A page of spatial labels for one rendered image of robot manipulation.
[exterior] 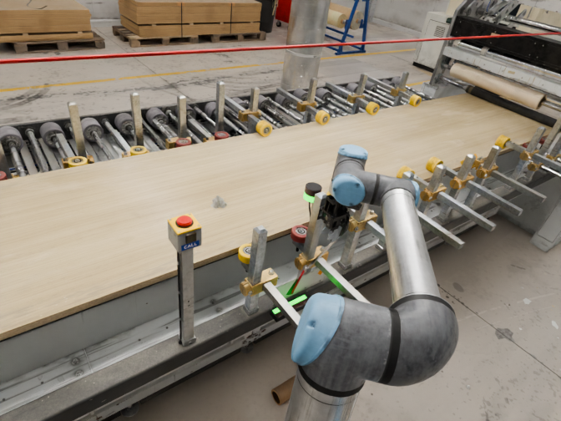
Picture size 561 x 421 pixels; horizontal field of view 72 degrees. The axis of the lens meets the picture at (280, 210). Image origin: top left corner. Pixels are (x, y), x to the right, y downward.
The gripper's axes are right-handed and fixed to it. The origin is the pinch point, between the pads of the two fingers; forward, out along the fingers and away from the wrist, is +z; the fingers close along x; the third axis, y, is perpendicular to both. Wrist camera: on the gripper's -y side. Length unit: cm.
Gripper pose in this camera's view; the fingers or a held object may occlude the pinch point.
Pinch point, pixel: (333, 238)
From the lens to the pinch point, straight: 142.6
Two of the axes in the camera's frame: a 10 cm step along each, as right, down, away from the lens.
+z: -1.3, 8.0, 5.9
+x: 5.8, 5.5, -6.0
